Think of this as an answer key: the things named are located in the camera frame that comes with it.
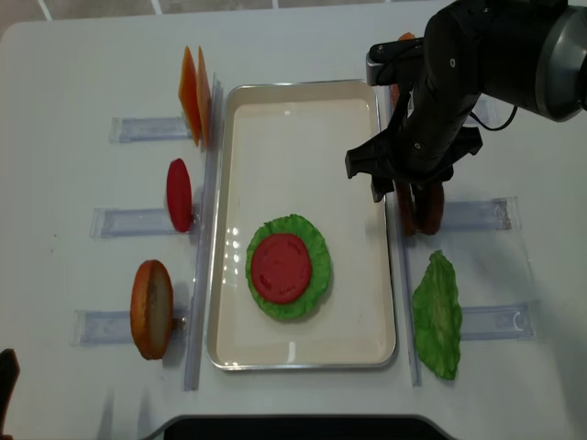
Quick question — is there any orange cheese slice inner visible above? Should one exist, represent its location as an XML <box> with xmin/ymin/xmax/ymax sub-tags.
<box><xmin>196</xmin><ymin>47</ymin><xmax>211</xmax><ymax>148</ymax></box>

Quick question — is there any orange cheese slice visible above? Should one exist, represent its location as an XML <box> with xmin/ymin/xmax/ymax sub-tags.
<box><xmin>196</xmin><ymin>47</ymin><xmax>211</xmax><ymax>148</ymax></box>
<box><xmin>178</xmin><ymin>47</ymin><xmax>202</xmax><ymax>146</ymax></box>

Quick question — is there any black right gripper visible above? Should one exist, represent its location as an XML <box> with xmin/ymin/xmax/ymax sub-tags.
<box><xmin>345</xmin><ymin>80</ymin><xmax>482</xmax><ymax>202</ymax></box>

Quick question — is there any green lettuce leaf on tray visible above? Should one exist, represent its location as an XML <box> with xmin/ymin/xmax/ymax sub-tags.
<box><xmin>245</xmin><ymin>214</ymin><xmax>332</xmax><ymax>321</ymax></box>

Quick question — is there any clear pusher rail near cheese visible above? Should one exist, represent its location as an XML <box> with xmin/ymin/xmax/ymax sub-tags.
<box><xmin>109</xmin><ymin>116</ymin><xmax>192</xmax><ymax>144</ymax></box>

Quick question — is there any red tomato slice upright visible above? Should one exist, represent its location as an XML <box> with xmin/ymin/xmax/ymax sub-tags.
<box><xmin>166</xmin><ymin>159</ymin><xmax>194</xmax><ymax>233</ymax></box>

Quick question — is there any brown meat patty front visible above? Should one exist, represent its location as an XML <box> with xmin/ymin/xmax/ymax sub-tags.
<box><xmin>395</xmin><ymin>182</ymin><xmax>416</xmax><ymax>237</ymax></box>

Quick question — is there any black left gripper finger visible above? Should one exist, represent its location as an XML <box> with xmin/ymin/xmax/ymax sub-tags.
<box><xmin>0</xmin><ymin>348</ymin><xmax>20</xmax><ymax>435</ymax></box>

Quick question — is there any orange cheese slice outer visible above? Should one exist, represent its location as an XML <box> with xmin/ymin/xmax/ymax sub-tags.
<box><xmin>178</xmin><ymin>47</ymin><xmax>202</xmax><ymax>146</ymax></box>

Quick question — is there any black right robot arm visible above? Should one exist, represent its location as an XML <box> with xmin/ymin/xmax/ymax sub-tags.
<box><xmin>345</xmin><ymin>1</ymin><xmax>586</xmax><ymax>201</ymax></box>

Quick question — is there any clear pusher rail near tomato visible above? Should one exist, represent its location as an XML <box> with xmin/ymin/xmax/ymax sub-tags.
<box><xmin>90</xmin><ymin>208</ymin><xmax>180</xmax><ymax>239</ymax></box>

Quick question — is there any clear pusher rail near lettuce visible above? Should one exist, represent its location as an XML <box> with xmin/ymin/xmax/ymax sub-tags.
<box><xmin>460</xmin><ymin>301</ymin><xmax>541</xmax><ymax>341</ymax></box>

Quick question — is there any metal baking tray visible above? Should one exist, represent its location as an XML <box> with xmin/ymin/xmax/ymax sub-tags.
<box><xmin>206</xmin><ymin>80</ymin><xmax>396</xmax><ymax>370</ymax></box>

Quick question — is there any clear pusher rail near patties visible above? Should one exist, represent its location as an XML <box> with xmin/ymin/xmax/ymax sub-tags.
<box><xmin>440</xmin><ymin>197</ymin><xmax>522</xmax><ymax>231</ymax></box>

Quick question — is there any red tomato slice on tray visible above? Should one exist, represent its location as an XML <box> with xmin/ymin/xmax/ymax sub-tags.
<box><xmin>250</xmin><ymin>233</ymin><xmax>313</xmax><ymax>305</ymax></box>

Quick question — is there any bread slice on left rack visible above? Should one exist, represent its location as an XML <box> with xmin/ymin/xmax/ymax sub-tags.
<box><xmin>130</xmin><ymin>259</ymin><xmax>173</xmax><ymax>360</ymax></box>

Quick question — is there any clear pusher rail near bread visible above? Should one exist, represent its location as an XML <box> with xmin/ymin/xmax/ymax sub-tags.
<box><xmin>72</xmin><ymin>311</ymin><xmax>134</xmax><ymax>347</ymax></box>

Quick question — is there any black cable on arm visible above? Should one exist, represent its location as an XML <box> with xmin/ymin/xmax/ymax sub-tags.
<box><xmin>470</xmin><ymin>104</ymin><xmax>520</xmax><ymax>132</ymax></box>

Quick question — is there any clear pusher rail far right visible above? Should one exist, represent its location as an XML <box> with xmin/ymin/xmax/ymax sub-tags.
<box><xmin>472</xmin><ymin>94</ymin><xmax>514</xmax><ymax>127</ymax></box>

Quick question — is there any green lettuce leaf upright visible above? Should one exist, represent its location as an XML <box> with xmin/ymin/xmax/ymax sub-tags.
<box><xmin>412</xmin><ymin>250</ymin><xmax>463</xmax><ymax>380</ymax></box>

